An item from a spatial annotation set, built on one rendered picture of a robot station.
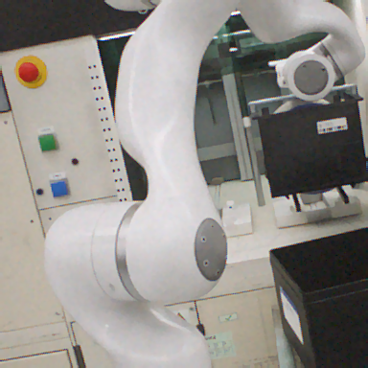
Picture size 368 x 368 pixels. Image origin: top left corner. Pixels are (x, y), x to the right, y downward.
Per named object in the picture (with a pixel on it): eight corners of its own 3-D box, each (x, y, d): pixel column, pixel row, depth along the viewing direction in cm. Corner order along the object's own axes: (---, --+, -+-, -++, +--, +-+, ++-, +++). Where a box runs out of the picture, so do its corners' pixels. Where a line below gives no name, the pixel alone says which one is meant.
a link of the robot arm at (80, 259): (183, 414, 83) (138, 217, 77) (61, 402, 92) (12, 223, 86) (231, 364, 93) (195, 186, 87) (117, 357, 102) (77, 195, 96)
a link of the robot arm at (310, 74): (315, 39, 139) (275, 67, 140) (323, 40, 126) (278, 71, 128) (338, 77, 141) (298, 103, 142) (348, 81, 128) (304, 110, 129)
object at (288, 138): (266, 218, 156) (241, 71, 149) (264, 196, 176) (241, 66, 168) (379, 197, 155) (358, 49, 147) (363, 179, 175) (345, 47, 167)
